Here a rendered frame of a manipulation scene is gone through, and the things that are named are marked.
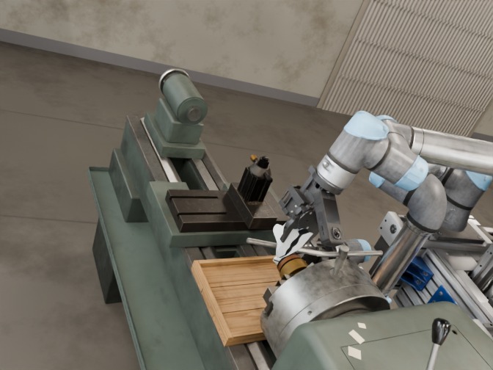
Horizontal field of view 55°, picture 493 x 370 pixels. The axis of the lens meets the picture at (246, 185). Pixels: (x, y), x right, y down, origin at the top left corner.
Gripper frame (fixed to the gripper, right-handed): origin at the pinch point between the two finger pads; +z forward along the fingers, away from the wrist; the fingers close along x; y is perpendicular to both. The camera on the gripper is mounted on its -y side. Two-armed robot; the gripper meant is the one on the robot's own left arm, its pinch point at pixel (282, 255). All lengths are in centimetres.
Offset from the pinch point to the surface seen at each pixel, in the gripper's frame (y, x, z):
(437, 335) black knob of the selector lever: -31.2, -10.3, -11.9
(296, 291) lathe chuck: -1.6, -10.0, 8.7
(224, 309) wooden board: 18.1, -15.0, 37.6
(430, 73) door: 343, -433, -47
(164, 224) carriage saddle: 54, -6, 37
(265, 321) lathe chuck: -0.1, -9.8, 21.5
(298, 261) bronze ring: 13.0, -22.7, 11.6
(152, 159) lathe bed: 100, -16, 39
